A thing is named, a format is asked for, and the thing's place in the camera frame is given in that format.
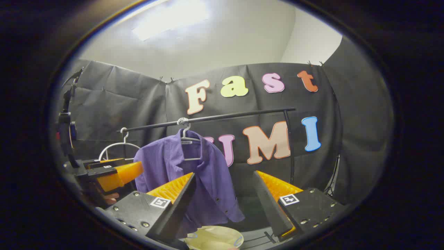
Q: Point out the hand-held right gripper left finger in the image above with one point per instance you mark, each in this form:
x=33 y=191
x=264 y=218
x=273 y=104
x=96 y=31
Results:
x=138 y=211

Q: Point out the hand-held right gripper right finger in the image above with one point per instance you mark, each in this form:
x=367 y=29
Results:
x=312 y=208

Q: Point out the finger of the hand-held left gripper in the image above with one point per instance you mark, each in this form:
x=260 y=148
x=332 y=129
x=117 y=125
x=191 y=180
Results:
x=121 y=175
x=100 y=163

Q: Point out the white clothes hanger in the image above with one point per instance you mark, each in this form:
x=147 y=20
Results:
x=119 y=143
x=189 y=140

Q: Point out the purple shirt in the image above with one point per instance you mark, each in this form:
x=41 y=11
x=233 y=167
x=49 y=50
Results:
x=208 y=173

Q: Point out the beige laundry hamper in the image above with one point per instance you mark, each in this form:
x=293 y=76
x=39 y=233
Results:
x=215 y=238

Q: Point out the black clothes rack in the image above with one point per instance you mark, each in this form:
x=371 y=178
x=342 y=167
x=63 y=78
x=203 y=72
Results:
x=225 y=117

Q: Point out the black tripod stand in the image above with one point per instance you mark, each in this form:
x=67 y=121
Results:
x=333 y=177

